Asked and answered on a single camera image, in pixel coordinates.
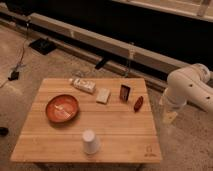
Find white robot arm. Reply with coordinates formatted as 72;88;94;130
159;63;213;124

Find long metal rail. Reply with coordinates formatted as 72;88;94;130
0;7;213;92

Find black floor plate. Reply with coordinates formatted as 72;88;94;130
29;38;56;55

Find black bracket on rail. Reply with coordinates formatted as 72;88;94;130
95;58;109;70

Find dark red box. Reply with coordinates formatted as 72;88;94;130
120;85;130;102

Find black cable with plug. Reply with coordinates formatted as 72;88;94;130
7;19;32;82

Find red oval object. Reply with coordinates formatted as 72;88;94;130
134;96;143;112

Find orange bowl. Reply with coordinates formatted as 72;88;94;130
45;94;79;123

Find wooden table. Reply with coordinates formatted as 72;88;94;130
11;78;162;163

